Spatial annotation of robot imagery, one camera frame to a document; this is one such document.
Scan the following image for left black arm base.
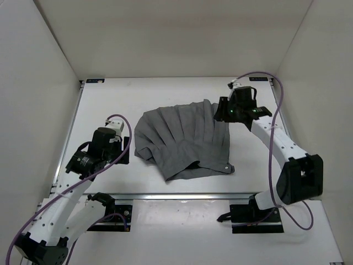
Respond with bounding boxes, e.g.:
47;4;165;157
87;193;133;232

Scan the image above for corner label sticker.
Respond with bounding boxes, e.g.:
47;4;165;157
85;78;105;83
249;77;268;82

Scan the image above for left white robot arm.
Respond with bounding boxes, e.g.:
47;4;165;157
14;121;130;264

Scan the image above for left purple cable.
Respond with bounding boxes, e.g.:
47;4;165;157
5;114;133;265

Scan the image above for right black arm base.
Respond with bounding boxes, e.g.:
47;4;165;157
217;196;284;234

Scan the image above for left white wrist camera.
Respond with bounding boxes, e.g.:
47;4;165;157
105;117;125;136

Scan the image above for aluminium table front rail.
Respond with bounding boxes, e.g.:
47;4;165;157
110;193;253;200

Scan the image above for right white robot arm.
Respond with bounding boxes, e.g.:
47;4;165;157
214;86;323;221

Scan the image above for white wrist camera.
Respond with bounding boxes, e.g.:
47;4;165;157
227;79;242;90
105;117;125;136

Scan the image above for purple cable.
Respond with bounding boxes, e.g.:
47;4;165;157
237;71;314;230
5;114;133;265

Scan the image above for grey pleated skirt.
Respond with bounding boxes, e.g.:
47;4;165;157
134;99;235;182

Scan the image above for right corner label sticker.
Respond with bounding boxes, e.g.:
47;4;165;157
249;77;268;82

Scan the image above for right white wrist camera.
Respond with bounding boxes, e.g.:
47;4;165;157
227;79;242;90

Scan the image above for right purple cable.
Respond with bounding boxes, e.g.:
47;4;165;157
237;71;314;230

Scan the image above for left corner label sticker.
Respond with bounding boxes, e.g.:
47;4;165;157
85;78;105;83

